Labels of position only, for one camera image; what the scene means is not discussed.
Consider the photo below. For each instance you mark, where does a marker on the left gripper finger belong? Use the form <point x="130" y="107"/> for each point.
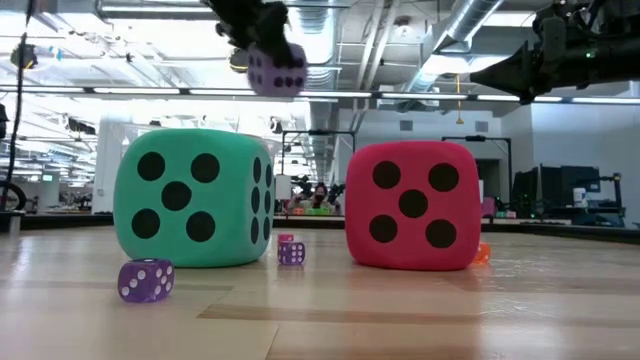
<point x="285" y="45"/>

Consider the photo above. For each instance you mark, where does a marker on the black ceiling camera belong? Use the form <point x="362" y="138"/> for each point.
<point x="239" y="62"/>
<point x="24" y="56"/>

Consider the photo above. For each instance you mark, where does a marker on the dark background monitors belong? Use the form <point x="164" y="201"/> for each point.
<point x="550" y="185"/>

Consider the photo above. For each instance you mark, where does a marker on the small purple die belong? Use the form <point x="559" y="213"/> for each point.
<point x="291" y="252"/>
<point x="145" y="280"/>

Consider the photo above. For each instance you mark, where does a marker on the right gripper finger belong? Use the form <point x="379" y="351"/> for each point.
<point x="510" y="70"/>

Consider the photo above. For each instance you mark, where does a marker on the grey metal post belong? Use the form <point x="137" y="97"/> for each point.
<point x="15" y="222"/>

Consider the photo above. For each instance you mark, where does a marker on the large teal foam die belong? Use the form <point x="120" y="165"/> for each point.
<point x="190" y="200"/>

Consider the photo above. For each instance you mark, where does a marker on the large purple foam die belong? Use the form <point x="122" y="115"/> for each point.
<point x="270" y="80"/>

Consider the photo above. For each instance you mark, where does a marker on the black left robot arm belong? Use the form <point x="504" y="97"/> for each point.
<point x="3" y="120"/>

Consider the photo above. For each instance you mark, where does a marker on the black background stand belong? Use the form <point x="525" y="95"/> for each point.
<point x="320" y="132"/>
<point x="475" y="138"/>

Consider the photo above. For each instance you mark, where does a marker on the person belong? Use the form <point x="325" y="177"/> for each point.
<point x="320" y="197"/>

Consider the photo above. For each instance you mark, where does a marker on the silver ceiling duct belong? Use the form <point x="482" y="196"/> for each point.
<point x="465" y="20"/>
<point x="320" y="30"/>

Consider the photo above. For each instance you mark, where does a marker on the small orange die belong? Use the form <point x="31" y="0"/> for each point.
<point x="482" y="252"/>

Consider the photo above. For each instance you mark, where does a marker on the small pink die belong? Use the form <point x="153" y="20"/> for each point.
<point x="286" y="237"/>

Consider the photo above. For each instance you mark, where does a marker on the large red foam die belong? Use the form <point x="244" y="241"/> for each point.
<point x="412" y="205"/>

